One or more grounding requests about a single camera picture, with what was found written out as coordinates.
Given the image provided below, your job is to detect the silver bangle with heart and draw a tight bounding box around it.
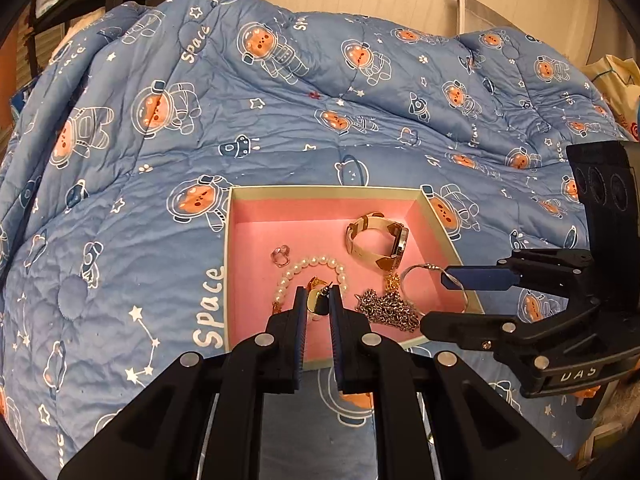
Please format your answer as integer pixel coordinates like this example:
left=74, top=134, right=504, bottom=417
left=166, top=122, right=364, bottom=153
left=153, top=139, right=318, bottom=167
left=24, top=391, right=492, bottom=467
left=399, top=263, right=469, bottom=314

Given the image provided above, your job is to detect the gold gem ring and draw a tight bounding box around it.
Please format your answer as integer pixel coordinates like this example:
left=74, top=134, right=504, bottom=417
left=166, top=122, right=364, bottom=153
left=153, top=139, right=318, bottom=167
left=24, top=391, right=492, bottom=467
left=305, top=276, right=334, bottom=322

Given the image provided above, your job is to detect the white pearl bracelet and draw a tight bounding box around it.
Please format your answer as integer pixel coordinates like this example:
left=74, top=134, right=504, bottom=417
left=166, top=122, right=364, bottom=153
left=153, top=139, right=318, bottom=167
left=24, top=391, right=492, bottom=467
left=271, top=253, right=350, bottom=316

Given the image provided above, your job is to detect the pale green pink-lined box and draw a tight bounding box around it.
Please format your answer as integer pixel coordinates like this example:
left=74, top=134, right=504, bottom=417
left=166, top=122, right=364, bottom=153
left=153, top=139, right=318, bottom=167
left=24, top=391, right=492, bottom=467
left=224, top=185, right=483, bottom=349

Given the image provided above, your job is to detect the cream patterned tote bag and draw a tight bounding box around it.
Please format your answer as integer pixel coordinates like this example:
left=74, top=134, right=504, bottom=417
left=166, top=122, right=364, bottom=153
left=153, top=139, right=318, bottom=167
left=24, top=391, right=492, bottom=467
left=582, top=54, right=640, bottom=141

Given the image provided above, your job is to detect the rose gold wristwatch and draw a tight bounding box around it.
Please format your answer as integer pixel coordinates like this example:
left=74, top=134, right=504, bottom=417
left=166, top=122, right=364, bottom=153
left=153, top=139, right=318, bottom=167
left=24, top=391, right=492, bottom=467
left=344, top=212, right=409, bottom=273

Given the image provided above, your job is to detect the blue space print quilt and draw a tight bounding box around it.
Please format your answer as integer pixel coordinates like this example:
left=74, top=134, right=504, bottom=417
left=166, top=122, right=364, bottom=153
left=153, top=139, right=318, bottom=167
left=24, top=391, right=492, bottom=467
left=1, top=0, right=626, bottom=479

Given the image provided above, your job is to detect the white folding rack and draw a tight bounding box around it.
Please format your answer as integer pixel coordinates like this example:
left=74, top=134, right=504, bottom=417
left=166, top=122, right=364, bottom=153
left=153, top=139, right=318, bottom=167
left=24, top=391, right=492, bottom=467
left=454, top=0, right=521, bottom=36

